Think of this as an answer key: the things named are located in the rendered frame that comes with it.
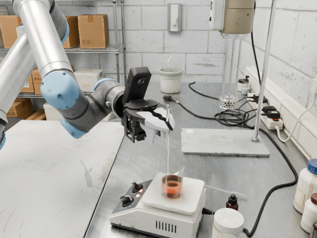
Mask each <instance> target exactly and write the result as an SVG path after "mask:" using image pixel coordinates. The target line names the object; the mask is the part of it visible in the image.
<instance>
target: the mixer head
mask: <svg viewBox="0 0 317 238"><path fill-rule="evenodd" d="M254 2H255V0H211V5H210V18H209V26H210V28H211V29H212V30H219V32H220V33H221V36H222V37H223V38H226V39H246V38H247V37H248V36H249V35H250V33H251V32H252V26H253V18H254Z"/></svg>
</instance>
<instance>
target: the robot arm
mask: <svg viewBox="0 0 317 238"><path fill-rule="evenodd" d="M10 1H11V3H12V6H13V9H14V12H15V14H16V15H17V16H18V17H19V18H21V20H22V22H21V24H20V25H19V27H18V28H17V31H18V34H19V37H18V38H17V40H16V41H15V43H14V44H13V46H12V47H11V49H10V50H9V52H8V53H7V55H6V56H5V58H4V59H3V61H2V62H1V64H0V150H1V149H2V148H3V146H4V144H5V142H6V137H5V135H6V134H5V131H4V128H5V126H6V125H7V123H8V120H7V117H6V114H7V112H8V110H9V109H10V107H11V106H12V104H13V102H14V101H15V99H16V98H17V96H18V94H19V93H20V91H21V89H22V88H23V86H24V85H25V83H26V81H27V80H28V78H29V76H30V75H31V73H32V71H33V70H34V68H35V66H36V65H37V67H38V70H39V72H40V75H41V78H42V84H41V93H42V95H43V97H44V98H45V100H46V101H47V103H48V104H49V105H51V106H52V107H54V108H55V109H56V110H57V111H58V112H59V113H60V114H61V115H62V116H63V117H62V118H61V119H60V123H61V125H62V126H63V127H64V129H65V130H66V131H67V132H68V133H69V134H70V135H71V136H72V137H73V138H75V139H79V138H81V137H82V136H84V135H85V134H86V133H89V132H90V130H91V129H92V128H93V127H95V126H96V125H97V124H98V123H99V122H101V121H102V120H103V119H104V118H105V117H106V116H108V115H109V114H110V113H111V112H113V113H114V114H115V115H117V116H119V117H120V118H121V125H122V126H124V135H125V136H126V137H127V138H129V139H130V140H131V141H132V142H133V143H135V139H136V140H137V141H142V140H145V137H147V140H148V142H149V143H150V144H151V145H152V144H153V143H154V140H155V136H156V135H158V136H160V131H163V135H164V138H165V139H166V132H169V136H170V133H171V131H174V130H175V121H174V118H173V116H172V112H171V110H170V114H169V127H168V125H167V106H165V105H163V104H161V103H159V102H157V101H154V100H151V99H145V100H144V96H145V93H146V90H147V88H148V85H149V82H150V78H151V75H152V74H151V73H150V71H149V69H148V67H137V68H130V71H129V74H128V78H127V82H126V86H123V85H121V84H120V83H119V82H118V81H116V80H113V79H109V78H103V79H101V80H99V81H98V82H97V83H96V84H95V86H94V89H93V92H92V93H91V94H90V95H89V96H87V97H86V96H85V95H84V93H83V92H82V90H81V89H80V87H79V84H78V82H77V80H76V77H75V75H74V73H73V70H72V68H71V65H70V63H69V60H68V58H67V55H66V53H65V50H64V48H63V45H62V44H63V43H64V42H65V41H66V40H67V38H68V35H69V26H68V23H67V20H66V18H65V16H64V15H63V13H62V12H61V10H60V9H59V7H58V5H57V3H56V1H55V0H10ZM128 134H130V135H131V137H129V136H128ZM169 139H170V137H169Z"/></svg>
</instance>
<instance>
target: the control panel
mask: <svg viewBox="0 0 317 238"><path fill-rule="evenodd" d="M152 180H153V179H151V180H148V181H145V182H142V183H139V184H142V185H143V188H142V191H141V192H140V191H138V192H136V193H132V189H133V188H134V187H133V186H131V187H130V188H129V190H128V191H127V193H126V194H125V195H126V196H127V195H129V196H130V197H133V198H134V201H133V202H132V203H131V204H130V205H129V206H127V207H122V201H120V202H119V204H118V205H117V206H116V208H115V209H114V211H113V212H112V213H111V214H114V213H118V212H122V211H125V210H129V209H132V208H135V207H136V206H137V204H138V202H139V201H140V199H141V198H142V196H143V195H144V193H145V191H146V190H147V188H148V187H149V185H150V183H151V182H152ZM139 184H138V185H139ZM137 195H139V196H137ZM136 196H137V197H136Z"/></svg>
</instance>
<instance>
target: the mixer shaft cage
mask: <svg viewBox="0 0 317 238"><path fill-rule="evenodd" d="M228 42H229V39H226V50H225V65H224V76H223V87H222V95H221V96H219V100H220V101H219V107H220V108H222V109H226V110H233V109H236V108H237V102H238V100H239V98H238V97H237V96H236V93H237V85H238V75H239V66H240V57H241V48H242V39H240V45H239V54H238V64H237V73H236V82H235V92H234V95H230V92H231V82H232V72H233V63H234V50H235V42H236V39H233V44H232V56H231V66H230V77H229V87H228V94H227V95H224V89H225V74H226V63H227V53H228Z"/></svg>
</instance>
